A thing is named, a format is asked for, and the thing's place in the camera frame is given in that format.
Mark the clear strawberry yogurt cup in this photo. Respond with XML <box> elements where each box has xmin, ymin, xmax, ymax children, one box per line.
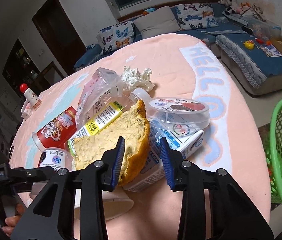
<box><xmin>37</xmin><ymin>147</ymin><xmax>68</xmax><ymax>171</ymax></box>

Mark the red cartoon paper cup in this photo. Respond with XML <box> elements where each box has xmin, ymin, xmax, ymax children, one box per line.
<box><xmin>32</xmin><ymin>106</ymin><xmax>76</xmax><ymax>151</ymax></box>

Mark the bread slice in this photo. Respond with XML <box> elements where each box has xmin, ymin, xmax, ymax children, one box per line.
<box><xmin>73</xmin><ymin>99</ymin><xmax>151</xmax><ymax>186</ymax></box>

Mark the person's left hand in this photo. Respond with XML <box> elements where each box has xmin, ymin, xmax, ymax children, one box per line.
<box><xmin>2</xmin><ymin>203</ymin><xmax>25</xmax><ymax>237</ymax></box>

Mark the red cap white bottle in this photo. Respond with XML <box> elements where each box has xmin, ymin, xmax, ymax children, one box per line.
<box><xmin>20</xmin><ymin>83</ymin><xmax>42</xmax><ymax>113</ymax></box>

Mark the blue white milk carton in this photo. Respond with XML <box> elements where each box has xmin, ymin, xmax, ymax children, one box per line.
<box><xmin>123</xmin><ymin>120</ymin><xmax>204</xmax><ymax>192</ymax></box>

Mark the round clear lidded container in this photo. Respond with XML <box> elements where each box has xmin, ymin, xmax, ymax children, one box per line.
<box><xmin>146</xmin><ymin>98</ymin><xmax>210</xmax><ymax>131</ymax></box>

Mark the dark display cabinet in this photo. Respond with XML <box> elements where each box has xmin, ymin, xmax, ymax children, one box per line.
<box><xmin>2</xmin><ymin>39</ymin><xmax>40</xmax><ymax>98</ymax></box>

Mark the yellow label bottle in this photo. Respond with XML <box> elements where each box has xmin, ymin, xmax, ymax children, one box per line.
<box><xmin>67</xmin><ymin>100</ymin><xmax>124</xmax><ymax>157</ymax></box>

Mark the clear pink plastic bag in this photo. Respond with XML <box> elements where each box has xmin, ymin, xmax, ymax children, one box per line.
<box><xmin>75</xmin><ymin>67</ymin><xmax>133</xmax><ymax>129</ymax></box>

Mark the blue corner sofa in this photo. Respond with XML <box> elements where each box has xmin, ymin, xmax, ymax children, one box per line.
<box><xmin>74</xmin><ymin>0</ymin><xmax>282</xmax><ymax>96</ymax></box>

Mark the crumpled white tissue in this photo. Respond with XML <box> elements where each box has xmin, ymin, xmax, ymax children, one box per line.
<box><xmin>121</xmin><ymin>66</ymin><xmax>155</xmax><ymax>92</ymax></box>

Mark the dark wooden door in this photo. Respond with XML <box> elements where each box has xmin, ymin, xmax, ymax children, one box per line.
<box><xmin>32</xmin><ymin>0</ymin><xmax>86</xmax><ymax>75</ymax></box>

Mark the booklet on sofa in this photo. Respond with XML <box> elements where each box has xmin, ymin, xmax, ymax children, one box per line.
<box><xmin>260</xmin><ymin>44</ymin><xmax>282</xmax><ymax>57</ymax></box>

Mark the yellow toy on sofa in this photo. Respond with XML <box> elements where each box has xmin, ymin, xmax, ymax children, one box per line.
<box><xmin>243</xmin><ymin>40</ymin><xmax>255</xmax><ymax>50</ymax></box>

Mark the left butterfly print pillow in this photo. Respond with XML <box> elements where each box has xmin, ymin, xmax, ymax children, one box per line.
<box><xmin>97</xmin><ymin>21</ymin><xmax>135</xmax><ymax>55</ymax></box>

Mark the butterfly print pillow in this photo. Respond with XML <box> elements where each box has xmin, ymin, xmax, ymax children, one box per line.
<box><xmin>175</xmin><ymin>3</ymin><xmax>219</xmax><ymax>30</ymax></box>
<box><xmin>97</xmin><ymin>21</ymin><xmax>135</xmax><ymax>55</ymax></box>

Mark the clear plastic storage box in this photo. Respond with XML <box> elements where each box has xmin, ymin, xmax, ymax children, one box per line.
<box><xmin>247</xmin><ymin>18</ymin><xmax>282</xmax><ymax>40</ymax></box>

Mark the right butterfly print pillow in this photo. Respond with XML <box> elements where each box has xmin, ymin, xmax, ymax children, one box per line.
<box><xmin>175</xmin><ymin>3</ymin><xmax>219</xmax><ymax>30</ymax></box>

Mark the plush toys pile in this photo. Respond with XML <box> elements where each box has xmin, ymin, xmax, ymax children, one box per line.
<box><xmin>218</xmin><ymin>0</ymin><xmax>267</xmax><ymax>22</ymax></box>

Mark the beige cushion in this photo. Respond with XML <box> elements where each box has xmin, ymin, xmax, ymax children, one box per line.
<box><xmin>133</xmin><ymin>6</ymin><xmax>180</xmax><ymax>39</ymax></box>

